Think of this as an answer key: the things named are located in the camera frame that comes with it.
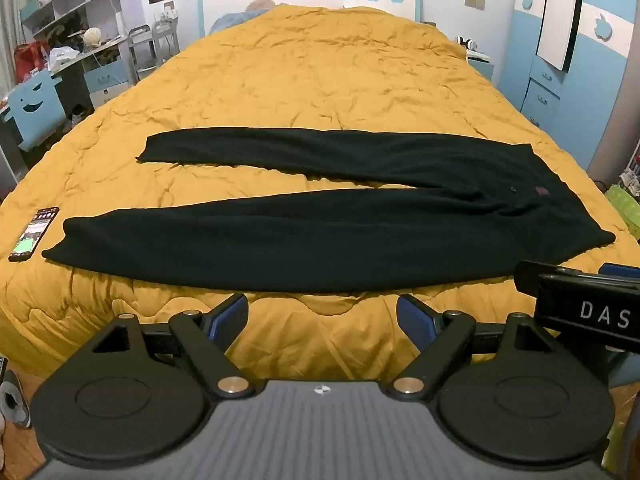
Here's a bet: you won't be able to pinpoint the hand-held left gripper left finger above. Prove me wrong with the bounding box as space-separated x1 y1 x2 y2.
87 292 253 401

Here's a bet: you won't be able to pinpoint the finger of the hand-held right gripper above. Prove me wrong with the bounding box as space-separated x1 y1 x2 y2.
597 261 640 281

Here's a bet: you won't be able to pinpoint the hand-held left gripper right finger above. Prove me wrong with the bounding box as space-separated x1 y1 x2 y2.
392 294 556 403

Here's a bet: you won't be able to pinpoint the black pants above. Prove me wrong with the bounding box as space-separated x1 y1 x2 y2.
41 127 616 295

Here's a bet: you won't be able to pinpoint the green storage box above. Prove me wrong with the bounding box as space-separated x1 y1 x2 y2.
602 182 640 241

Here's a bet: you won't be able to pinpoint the cluttered storage rack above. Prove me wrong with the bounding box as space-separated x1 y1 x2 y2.
617 140 640 196

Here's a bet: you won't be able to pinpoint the blue and white wardrobe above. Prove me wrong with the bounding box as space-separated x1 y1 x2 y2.
515 0 640 176

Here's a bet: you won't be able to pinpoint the black smartphone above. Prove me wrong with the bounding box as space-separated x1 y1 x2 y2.
9 206 61 263

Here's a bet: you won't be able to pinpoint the grey shoe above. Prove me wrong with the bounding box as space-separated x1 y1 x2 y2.
0 370 31 428

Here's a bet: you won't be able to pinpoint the blue nightstand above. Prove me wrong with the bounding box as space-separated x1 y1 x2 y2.
455 35 496 81

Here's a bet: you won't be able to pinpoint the yellow quilt bed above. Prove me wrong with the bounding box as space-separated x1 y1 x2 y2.
0 5 640 381

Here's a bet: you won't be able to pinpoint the black-framed mirror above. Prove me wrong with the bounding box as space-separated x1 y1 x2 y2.
536 0 586 72

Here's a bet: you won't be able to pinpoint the cluttered desk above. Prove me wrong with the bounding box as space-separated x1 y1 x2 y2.
0 35 136 116

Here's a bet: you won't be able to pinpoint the grey trolley cart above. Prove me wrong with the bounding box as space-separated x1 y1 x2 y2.
127 22 181 83

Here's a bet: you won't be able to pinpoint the blue smiley-face chair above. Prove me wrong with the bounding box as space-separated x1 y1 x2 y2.
5 70 68 151

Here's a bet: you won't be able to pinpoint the blue pillow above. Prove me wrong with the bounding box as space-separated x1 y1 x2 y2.
210 0 286 36

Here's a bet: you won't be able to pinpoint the white plastic bag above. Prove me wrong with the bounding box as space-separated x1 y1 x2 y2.
47 46 81 68

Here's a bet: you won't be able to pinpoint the red bag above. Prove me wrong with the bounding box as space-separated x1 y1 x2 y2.
12 42 51 83

